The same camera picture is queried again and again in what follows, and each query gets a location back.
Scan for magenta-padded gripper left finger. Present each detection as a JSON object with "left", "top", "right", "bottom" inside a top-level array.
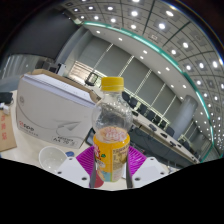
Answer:
[{"left": 54, "top": 145, "right": 101, "bottom": 189}]

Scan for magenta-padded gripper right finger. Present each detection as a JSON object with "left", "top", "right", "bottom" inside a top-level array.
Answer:
[{"left": 124, "top": 145, "right": 171, "bottom": 189}]

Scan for yellow-capped clear drink bottle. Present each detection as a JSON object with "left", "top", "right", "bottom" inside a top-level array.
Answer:
[{"left": 91, "top": 76, "right": 134, "bottom": 183}]

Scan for black office chairs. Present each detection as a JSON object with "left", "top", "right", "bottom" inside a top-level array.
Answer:
[{"left": 84, "top": 72, "right": 198, "bottom": 161}]

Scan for white printer paper carton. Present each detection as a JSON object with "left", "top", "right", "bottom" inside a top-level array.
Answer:
[{"left": 15, "top": 68, "right": 103, "bottom": 150}]

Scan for brown paper envelope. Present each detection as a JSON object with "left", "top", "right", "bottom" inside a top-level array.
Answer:
[{"left": 0, "top": 109, "right": 18, "bottom": 153}]

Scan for black power adapter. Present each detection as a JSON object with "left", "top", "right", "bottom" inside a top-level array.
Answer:
[{"left": 0, "top": 91, "right": 14, "bottom": 105}]

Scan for round ceiling lights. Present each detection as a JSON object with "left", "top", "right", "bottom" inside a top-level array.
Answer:
[{"left": 66, "top": 0, "right": 224, "bottom": 151}]

